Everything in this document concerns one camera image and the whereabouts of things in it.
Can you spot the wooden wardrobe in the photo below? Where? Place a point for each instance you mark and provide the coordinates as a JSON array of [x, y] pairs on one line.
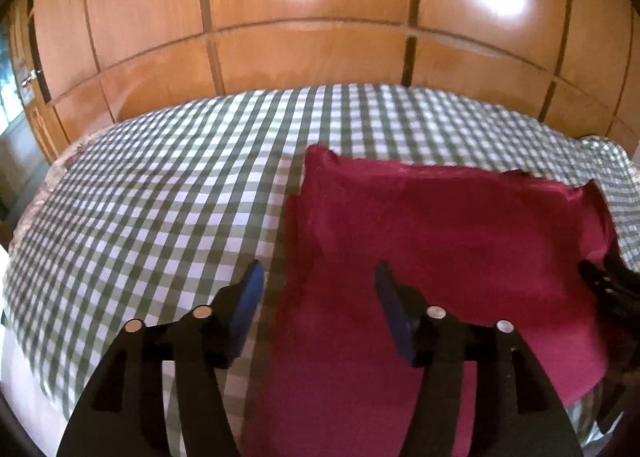
[[310, 27]]

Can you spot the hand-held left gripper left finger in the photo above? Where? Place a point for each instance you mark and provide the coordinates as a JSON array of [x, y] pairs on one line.
[[250, 307]]

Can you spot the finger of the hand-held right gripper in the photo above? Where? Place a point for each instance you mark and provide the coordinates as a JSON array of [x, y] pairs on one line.
[[617, 294]]

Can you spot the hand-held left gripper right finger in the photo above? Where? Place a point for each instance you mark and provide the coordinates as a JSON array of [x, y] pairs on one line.
[[395, 317]]

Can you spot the dark red cloth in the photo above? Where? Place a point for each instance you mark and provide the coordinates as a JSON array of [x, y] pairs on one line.
[[450, 237]]

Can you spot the green checked bed sheet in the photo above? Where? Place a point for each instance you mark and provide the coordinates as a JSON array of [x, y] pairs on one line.
[[160, 197]]

